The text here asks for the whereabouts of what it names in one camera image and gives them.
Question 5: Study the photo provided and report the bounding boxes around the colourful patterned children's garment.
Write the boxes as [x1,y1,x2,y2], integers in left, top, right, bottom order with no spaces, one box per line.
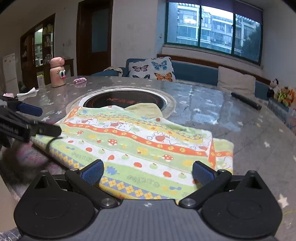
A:
[32,105,234,200]

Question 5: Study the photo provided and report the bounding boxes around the white tissue paper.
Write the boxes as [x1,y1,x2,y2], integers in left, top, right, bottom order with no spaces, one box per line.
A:
[16,87,39,98]

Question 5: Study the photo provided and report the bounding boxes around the pink cartoon water bottle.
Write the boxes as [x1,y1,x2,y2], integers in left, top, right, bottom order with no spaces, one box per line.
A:
[50,57,66,88]

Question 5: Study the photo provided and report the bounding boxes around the white refrigerator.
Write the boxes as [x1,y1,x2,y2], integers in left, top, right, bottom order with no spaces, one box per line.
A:
[3,53,19,95]

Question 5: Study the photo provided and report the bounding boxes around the small pink toy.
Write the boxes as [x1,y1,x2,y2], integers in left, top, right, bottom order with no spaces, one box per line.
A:
[73,77,87,84]

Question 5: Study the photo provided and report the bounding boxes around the dark wooden display cabinet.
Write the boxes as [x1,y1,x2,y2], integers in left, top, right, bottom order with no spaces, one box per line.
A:
[20,13,77,90]

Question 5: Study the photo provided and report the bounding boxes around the round black induction hotplate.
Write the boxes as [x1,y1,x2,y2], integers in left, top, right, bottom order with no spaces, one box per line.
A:
[66,86,176,118]

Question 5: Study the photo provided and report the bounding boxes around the black remote control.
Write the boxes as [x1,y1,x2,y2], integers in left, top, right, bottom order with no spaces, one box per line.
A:
[231,92,262,110]

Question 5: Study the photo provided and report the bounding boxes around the beige cushion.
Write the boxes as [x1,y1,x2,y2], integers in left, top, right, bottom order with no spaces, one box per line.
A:
[217,66,256,98]

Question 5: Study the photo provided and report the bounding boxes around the dark wooden door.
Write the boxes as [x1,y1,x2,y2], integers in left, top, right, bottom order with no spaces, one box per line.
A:
[76,0,113,76]

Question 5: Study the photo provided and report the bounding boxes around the blue sofa bench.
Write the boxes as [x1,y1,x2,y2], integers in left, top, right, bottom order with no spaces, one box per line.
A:
[90,54,296,126]

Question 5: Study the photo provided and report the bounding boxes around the panda plush toy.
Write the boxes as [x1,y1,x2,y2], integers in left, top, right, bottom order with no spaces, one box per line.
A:
[267,78,279,98]

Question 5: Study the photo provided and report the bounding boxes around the orange and green plush toys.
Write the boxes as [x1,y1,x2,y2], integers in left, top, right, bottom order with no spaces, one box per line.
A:
[273,86,295,108]

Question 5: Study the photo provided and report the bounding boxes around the butterfly print pillow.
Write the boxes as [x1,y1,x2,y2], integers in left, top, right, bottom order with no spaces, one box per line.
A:
[128,57,176,82]

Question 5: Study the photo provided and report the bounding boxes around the green framed window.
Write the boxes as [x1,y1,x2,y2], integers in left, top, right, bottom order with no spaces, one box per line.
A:
[165,1,263,65]

